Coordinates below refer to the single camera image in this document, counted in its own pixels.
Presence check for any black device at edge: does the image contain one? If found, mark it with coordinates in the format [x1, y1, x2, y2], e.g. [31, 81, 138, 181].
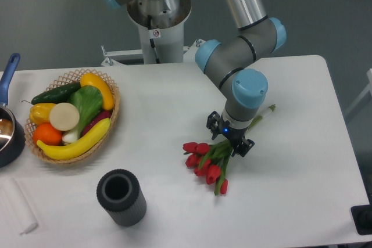
[350, 204, 371, 235]

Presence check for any blue handled saucepan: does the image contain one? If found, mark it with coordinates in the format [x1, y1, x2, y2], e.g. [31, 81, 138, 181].
[1, 53, 25, 168]

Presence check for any orange fruit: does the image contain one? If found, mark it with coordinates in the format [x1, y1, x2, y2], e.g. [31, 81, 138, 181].
[33, 123, 62, 146]

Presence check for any red tulip bouquet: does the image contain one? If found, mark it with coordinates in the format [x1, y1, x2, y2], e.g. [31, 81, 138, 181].
[183, 103, 277, 196]

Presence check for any dark grey ribbed vase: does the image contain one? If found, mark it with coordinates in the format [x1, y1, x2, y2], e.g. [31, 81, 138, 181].
[96, 169, 147, 227]

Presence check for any yellow bell pepper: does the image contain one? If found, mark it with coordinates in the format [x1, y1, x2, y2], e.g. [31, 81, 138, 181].
[29, 103, 56, 125]

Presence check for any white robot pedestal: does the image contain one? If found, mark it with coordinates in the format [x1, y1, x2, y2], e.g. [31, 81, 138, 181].
[127, 0, 191, 64]

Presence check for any beige round disc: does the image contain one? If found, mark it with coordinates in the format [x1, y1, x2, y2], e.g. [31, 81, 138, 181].
[49, 103, 80, 131]

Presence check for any white furniture piece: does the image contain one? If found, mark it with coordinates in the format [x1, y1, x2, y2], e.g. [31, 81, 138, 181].
[344, 69, 371, 123]

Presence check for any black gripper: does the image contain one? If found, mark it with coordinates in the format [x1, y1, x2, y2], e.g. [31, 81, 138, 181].
[206, 111, 255, 157]

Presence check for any purple eggplant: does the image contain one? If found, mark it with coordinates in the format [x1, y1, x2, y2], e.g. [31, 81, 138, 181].
[81, 110, 112, 136]

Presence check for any white folded cloth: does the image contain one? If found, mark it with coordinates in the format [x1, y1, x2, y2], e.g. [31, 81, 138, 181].
[1, 178, 38, 235]

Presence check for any long yellow banana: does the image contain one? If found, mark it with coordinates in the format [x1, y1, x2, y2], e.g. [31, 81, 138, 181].
[37, 118, 111, 160]

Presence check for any yellow squash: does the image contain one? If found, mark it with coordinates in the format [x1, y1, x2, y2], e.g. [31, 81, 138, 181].
[80, 73, 115, 110]

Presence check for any green lettuce leaf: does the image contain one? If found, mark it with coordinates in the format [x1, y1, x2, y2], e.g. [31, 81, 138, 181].
[67, 85, 103, 135]

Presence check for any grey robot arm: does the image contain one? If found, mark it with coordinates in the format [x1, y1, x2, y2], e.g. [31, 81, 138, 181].
[105, 0, 287, 156]

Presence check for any green cucumber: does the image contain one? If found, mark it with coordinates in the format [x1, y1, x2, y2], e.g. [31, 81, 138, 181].
[23, 82, 81, 105]

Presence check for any white metal base frame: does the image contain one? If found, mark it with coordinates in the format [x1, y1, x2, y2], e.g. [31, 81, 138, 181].
[101, 38, 206, 67]

